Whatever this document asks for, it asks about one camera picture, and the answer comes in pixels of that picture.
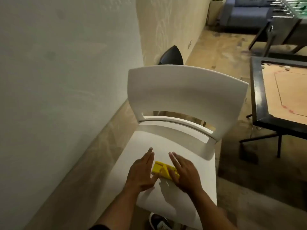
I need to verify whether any person's left forearm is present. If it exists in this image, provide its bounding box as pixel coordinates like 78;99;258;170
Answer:
92;185;144;230

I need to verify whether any white plastic chair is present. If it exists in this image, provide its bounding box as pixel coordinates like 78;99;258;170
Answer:
95;64;249;230

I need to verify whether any wooden carrom board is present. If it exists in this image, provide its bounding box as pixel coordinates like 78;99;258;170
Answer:
249;56;307;140

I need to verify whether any person's right forearm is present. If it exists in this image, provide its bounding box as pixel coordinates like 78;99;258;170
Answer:
189;189;234;230

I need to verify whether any black and white shoe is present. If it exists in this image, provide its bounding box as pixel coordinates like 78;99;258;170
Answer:
148;212;174;230

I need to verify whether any foosball table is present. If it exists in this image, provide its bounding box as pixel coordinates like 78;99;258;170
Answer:
248;0;307;57

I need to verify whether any person's right hand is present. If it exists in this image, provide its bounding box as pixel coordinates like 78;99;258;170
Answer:
168;151;205;196

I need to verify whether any beige planter with plant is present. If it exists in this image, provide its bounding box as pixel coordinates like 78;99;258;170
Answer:
207;0;226;26

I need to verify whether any yellow whiteboard eraser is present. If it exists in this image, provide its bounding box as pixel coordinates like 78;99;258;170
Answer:
151;161;180;180

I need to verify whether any person's left hand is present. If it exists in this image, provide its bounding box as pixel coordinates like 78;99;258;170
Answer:
124;147;160;192

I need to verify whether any white glossy whiteboard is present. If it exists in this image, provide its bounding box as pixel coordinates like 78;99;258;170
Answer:
0;0;144;230

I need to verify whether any black chair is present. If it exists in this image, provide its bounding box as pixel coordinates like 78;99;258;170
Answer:
158;45;184;66

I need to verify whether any blue sofa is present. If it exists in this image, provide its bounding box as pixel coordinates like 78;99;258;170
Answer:
219;0;276;29

